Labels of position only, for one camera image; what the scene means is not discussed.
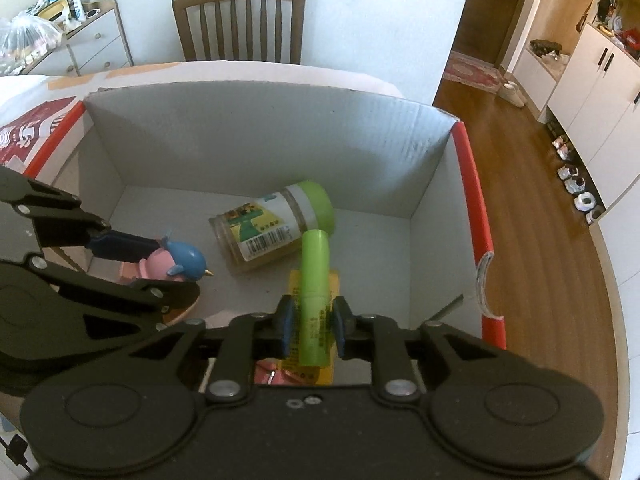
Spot white lower cabinet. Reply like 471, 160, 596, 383
546, 22, 640, 211

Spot dark wooden door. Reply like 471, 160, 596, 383
452, 0, 535, 68

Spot printed red white tablecloth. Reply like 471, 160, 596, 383
0, 60, 406, 461

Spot pink blue penguin toy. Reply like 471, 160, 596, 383
120, 232, 217, 286

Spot green lid jar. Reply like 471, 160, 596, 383
208, 180, 336, 275

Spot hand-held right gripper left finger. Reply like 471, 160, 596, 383
127, 296, 296, 404

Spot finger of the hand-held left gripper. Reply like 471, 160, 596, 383
30, 256, 199, 323
0, 166, 161, 263

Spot white drawer cabinet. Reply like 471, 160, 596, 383
22, 0, 135, 77

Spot red cardboard box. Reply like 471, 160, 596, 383
27, 80, 508, 387

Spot patterned rug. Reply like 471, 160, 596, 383
442, 51, 502, 92

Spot row of shoes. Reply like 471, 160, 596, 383
549, 127, 607, 225

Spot white slippers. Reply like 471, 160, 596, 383
500, 80, 527, 107

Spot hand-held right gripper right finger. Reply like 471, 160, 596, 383
332, 296, 506, 403

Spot white shoe bench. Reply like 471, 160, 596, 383
512, 42, 571, 123

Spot wooden chair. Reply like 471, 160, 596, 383
171, 0, 307, 65

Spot clear plastic bag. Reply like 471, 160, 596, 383
0, 12, 67, 69

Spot yellow box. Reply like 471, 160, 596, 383
282, 267, 342, 387

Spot blue yellow pouch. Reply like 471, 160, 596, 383
37, 0, 83, 23

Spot lime green tube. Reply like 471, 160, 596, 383
299, 229, 333, 367

